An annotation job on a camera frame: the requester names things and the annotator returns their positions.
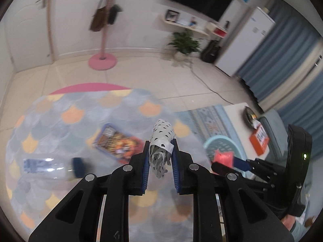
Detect white lower wall shelf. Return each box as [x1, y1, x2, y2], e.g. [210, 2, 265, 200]
[158, 15, 210, 38]

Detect blue curtains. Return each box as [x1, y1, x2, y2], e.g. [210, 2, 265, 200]
[235, 0, 323, 137]

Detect light blue plastic basket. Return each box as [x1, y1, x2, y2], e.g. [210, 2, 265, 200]
[203, 135, 247, 162]

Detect brown hanging bag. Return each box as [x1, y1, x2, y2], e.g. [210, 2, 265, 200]
[89, 7, 108, 32]

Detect orange box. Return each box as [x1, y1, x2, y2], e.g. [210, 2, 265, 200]
[249, 125, 269, 156]

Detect teal sofa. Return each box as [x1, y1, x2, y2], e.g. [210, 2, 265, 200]
[259, 109, 288, 167]

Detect person's hand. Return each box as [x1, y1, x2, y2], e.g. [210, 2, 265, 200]
[281, 214, 296, 231]

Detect polka dot paper wrapper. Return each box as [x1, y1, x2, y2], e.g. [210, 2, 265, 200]
[148, 119, 175, 179]

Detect black hanging pouch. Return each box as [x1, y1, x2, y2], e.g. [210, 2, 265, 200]
[107, 4, 123, 25]

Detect black floor cable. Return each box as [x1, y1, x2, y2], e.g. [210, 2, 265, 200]
[189, 60, 236, 105]

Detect scale pattern tablecloth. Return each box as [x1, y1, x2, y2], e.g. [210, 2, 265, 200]
[5, 89, 210, 241]

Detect potted green plant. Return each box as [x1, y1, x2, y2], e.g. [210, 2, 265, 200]
[168, 29, 201, 62]

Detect butterfly picture frame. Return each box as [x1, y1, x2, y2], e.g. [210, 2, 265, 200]
[165, 9, 180, 22]

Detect black acoustic guitar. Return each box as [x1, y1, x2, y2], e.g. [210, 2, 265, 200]
[200, 40, 221, 63]

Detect white standing air conditioner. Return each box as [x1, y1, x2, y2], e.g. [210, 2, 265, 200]
[215, 7, 275, 77]

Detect dark fruit bowl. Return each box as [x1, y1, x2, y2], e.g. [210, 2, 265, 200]
[242, 106, 258, 129]

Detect white door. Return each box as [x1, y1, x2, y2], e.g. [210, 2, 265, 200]
[4, 0, 52, 72]

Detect pink coat rack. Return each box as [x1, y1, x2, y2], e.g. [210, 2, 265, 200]
[88, 0, 117, 71]

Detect colourful snack packet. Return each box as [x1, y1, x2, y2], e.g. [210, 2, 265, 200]
[93, 123, 144, 164]

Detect clear plastic water bottle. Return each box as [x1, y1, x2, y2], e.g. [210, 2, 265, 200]
[22, 157, 86, 181]

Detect white red wall cabinet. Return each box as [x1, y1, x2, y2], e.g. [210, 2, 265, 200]
[205, 22, 227, 38]

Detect white coffee table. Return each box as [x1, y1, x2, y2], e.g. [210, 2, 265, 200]
[224, 102, 269, 160]

